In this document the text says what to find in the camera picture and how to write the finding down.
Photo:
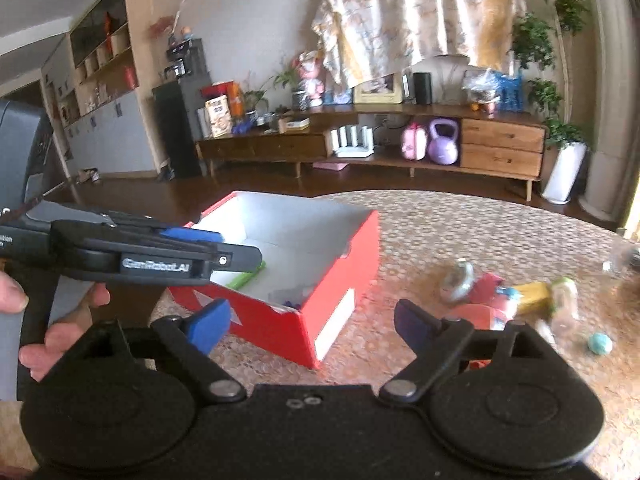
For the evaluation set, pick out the pink doll figurine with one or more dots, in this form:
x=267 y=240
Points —
x=308 y=67

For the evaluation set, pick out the floral hanging cloth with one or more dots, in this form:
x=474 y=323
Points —
x=361 y=40

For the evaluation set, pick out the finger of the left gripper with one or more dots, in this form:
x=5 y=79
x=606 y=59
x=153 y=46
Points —
x=192 y=235
x=220 y=254

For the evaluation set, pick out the black cabinet with coffee machine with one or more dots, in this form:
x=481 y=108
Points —
x=176 y=103

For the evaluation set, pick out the black smart speaker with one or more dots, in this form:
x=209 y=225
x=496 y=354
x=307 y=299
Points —
x=422 y=88

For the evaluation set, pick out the white wifi router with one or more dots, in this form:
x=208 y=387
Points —
x=353 y=141

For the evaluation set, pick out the clear jar green label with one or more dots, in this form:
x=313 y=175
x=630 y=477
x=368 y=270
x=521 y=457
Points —
x=564 y=312

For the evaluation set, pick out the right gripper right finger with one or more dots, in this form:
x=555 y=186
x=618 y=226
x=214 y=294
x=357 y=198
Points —
x=437 y=344

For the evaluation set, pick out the purple kettlebell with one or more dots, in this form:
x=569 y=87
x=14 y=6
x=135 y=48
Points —
x=443 y=149

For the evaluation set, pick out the wooden wall shelf unit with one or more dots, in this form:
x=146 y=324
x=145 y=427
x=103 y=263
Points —
x=97 y=86

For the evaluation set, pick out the wooden picture frame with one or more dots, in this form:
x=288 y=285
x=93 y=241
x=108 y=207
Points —
x=381 y=90

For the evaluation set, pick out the pink toy case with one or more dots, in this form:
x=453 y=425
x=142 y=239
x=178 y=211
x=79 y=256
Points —
x=414 y=142

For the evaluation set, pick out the red cardboard box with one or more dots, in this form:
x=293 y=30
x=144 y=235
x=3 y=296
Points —
x=320 y=258

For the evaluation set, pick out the small teal ball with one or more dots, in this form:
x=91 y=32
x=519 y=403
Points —
x=600 y=344

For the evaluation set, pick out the white standing air conditioner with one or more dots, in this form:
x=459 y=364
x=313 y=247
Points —
x=612 y=157

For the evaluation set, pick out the yellow box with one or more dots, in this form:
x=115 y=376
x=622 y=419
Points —
x=535 y=297

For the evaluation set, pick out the person's left hand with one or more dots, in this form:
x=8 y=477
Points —
x=60 y=336

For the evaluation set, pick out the plastic bag of fruit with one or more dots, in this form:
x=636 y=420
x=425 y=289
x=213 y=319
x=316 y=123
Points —
x=482 y=90

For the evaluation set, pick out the tall green potted plant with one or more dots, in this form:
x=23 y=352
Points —
x=541 y=40

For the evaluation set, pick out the green toy piece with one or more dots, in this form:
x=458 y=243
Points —
x=242 y=279

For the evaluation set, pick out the orange illustrated book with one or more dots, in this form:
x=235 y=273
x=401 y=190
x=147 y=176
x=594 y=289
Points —
x=218 y=116

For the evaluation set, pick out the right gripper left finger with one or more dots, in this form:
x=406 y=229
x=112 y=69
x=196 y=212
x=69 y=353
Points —
x=187 y=343

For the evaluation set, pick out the long wooden tv console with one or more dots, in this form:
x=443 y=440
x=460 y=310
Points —
x=503 y=145

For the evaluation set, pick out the blue white rabbit toy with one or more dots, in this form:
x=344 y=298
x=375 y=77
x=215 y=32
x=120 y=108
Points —
x=489 y=313

